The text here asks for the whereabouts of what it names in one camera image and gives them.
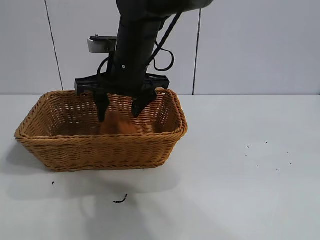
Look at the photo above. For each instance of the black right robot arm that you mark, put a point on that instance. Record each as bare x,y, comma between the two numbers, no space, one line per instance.
137,30

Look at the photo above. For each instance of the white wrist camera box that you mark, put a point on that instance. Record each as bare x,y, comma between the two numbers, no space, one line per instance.
101,45

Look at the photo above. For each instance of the small black twig debris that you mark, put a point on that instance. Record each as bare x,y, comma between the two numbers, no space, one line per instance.
121,199

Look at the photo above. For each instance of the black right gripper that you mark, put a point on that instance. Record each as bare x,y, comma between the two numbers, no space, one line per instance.
125,80

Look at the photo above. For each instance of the woven wicker basket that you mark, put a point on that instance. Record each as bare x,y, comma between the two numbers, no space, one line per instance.
100,152

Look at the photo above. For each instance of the bumpy orange fruit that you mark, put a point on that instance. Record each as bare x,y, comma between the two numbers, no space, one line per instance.
117,127

